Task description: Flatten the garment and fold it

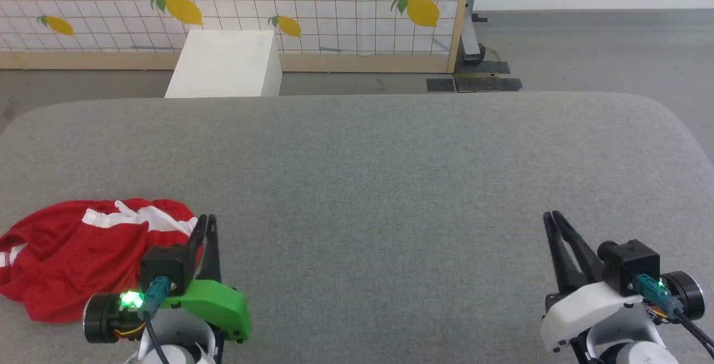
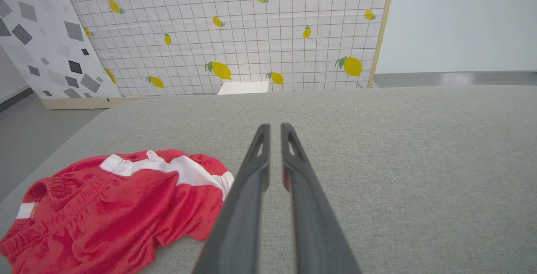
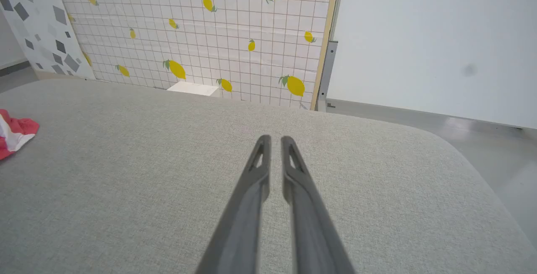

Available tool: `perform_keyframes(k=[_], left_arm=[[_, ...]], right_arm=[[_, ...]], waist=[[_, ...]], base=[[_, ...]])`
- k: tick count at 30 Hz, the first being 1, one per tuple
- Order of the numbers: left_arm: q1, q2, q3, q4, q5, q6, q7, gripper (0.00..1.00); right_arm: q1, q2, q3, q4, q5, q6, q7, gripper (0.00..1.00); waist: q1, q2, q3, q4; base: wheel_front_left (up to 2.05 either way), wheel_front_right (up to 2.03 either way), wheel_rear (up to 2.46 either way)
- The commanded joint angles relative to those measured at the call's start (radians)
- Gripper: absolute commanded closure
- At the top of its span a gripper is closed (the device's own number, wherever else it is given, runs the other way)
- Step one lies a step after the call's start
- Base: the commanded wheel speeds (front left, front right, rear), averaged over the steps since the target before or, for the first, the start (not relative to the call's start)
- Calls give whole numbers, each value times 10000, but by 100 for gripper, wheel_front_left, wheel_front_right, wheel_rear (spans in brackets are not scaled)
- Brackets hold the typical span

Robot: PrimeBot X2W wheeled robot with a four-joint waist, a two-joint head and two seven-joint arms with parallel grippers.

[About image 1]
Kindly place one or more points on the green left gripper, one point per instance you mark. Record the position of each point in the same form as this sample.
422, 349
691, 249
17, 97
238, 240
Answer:
217, 305

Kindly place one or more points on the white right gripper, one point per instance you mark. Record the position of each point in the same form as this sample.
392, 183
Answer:
585, 311

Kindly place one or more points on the red white-trimmed garment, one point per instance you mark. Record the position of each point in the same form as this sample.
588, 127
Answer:
67, 263

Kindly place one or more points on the white box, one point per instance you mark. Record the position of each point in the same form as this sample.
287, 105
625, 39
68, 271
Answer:
223, 66

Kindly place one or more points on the black floor plate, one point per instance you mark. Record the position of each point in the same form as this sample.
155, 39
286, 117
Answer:
484, 67
440, 85
488, 84

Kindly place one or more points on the grey metal panel stand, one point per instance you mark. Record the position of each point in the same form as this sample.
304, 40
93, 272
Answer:
471, 35

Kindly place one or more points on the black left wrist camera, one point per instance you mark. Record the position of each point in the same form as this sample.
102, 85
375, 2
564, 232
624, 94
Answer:
163, 268

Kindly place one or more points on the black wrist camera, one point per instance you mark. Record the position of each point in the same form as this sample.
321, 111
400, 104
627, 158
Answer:
163, 268
630, 266

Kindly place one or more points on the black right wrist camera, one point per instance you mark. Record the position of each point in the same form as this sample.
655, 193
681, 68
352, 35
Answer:
630, 266

